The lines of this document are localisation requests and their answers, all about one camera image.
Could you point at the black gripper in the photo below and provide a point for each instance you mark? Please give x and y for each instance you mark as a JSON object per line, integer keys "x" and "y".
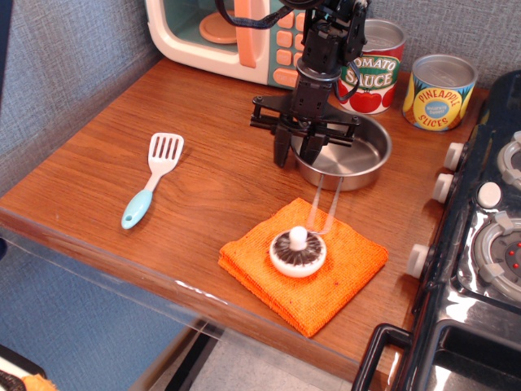
{"x": 305, "y": 113}

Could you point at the small steel pot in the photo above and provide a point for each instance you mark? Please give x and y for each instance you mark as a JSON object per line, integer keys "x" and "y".
{"x": 344, "y": 167}

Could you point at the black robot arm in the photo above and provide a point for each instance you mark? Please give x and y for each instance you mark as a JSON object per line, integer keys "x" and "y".
{"x": 334, "y": 36}

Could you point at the orange folded cloth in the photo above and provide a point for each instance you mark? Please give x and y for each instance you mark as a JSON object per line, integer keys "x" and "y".
{"x": 309, "y": 303}

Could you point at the tomato sauce can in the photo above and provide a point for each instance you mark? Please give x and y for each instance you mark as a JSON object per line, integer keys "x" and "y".
{"x": 378, "y": 66}

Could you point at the toy mushroom slice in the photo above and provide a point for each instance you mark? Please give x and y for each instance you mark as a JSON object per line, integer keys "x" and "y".
{"x": 297, "y": 253}

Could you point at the white and teal spatula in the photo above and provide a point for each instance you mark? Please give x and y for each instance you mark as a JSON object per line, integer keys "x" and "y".
{"x": 165, "y": 150}

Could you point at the orange microwave plate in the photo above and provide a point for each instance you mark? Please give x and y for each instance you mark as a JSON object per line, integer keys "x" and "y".
{"x": 215, "y": 29}

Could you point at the toy microwave oven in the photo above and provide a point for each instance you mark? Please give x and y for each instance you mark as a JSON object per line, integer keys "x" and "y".
{"x": 263, "y": 56}

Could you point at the pineapple slices can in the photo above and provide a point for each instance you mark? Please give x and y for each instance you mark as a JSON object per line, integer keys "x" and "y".
{"x": 439, "y": 91}

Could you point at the black toy stove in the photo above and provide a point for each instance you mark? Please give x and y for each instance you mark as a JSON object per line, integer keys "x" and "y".
{"x": 466, "y": 330}

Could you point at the orange object at corner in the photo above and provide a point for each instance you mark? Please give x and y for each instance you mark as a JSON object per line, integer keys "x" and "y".
{"x": 36, "y": 382}

